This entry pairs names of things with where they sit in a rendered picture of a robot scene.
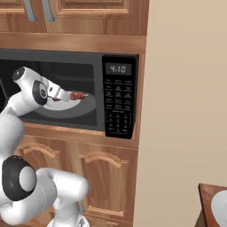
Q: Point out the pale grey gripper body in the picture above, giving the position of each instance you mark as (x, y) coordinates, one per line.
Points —
(62, 95)

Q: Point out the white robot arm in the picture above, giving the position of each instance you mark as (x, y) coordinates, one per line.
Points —
(17, 103)

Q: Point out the white plate in microwave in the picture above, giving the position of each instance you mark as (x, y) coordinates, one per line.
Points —
(63, 105)

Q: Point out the kebab skewer with red meat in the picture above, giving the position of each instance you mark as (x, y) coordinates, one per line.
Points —
(76, 95)

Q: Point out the grey microwave turntable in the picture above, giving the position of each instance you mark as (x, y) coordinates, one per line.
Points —
(84, 111)

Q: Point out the black microwave oven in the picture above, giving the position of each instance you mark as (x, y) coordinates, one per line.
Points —
(119, 97)

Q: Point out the white plate on counter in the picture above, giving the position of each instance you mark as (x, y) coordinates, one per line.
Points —
(220, 209)

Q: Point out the wooden base cupboard door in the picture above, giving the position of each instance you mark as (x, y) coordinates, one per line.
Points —
(103, 180)
(41, 153)

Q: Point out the wooden wall cupboard door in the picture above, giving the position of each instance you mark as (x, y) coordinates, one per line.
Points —
(100, 14)
(11, 20)

